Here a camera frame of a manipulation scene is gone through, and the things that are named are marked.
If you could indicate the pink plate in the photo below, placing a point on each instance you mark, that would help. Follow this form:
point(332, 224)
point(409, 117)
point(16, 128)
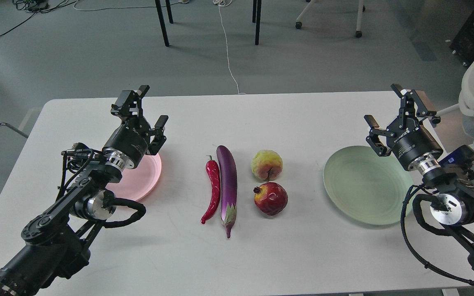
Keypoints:
point(137, 183)

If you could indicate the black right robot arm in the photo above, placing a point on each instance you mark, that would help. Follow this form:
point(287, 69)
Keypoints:
point(443, 204)

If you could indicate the red chili pepper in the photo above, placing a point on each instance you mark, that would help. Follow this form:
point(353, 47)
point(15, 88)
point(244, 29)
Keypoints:
point(213, 172)

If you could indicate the black table legs left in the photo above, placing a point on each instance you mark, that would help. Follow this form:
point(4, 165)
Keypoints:
point(160, 13)

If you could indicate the black table legs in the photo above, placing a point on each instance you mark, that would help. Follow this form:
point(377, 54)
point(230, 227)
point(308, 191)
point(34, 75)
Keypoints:
point(256, 19)
point(160, 13)

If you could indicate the black table legs right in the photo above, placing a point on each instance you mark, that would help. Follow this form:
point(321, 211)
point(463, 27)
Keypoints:
point(256, 19)

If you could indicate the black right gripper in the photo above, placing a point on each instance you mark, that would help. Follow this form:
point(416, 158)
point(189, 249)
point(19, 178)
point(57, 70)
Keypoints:
point(412, 139)

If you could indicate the purple eggplant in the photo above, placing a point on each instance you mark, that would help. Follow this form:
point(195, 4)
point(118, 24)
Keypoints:
point(228, 172)

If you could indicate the green plate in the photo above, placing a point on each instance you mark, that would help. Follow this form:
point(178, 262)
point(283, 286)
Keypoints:
point(365, 187)

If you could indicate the yellow-pink peach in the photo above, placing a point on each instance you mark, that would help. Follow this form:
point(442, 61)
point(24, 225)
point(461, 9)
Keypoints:
point(266, 165)

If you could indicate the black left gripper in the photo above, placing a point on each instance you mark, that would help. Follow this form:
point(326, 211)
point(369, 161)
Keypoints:
point(135, 137)

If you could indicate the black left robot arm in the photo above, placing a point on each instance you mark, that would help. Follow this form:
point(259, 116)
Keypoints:
point(57, 242)

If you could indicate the red pomegranate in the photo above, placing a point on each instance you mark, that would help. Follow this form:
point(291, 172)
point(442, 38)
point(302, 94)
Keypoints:
point(271, 198)

